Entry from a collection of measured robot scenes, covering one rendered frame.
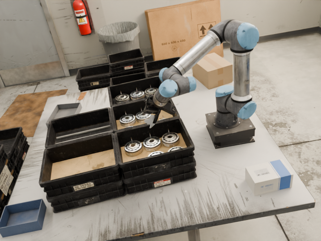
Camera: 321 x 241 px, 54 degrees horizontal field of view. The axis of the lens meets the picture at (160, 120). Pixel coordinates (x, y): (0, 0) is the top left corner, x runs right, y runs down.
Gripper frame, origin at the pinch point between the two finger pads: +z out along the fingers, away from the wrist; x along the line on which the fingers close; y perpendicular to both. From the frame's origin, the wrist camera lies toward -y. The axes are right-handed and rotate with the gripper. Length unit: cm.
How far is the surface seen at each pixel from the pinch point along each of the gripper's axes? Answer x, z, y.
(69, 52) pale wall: -199, 268, 57
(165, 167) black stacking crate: 28.1, 0.3, -9.0
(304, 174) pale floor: 5, 53, -148
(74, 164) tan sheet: 25, 28, 36
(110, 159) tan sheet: 22.3, 19.9, 17.1
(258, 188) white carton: 38, -19, -52
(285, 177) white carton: 33, -25, -63
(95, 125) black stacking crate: -6, 46, 26
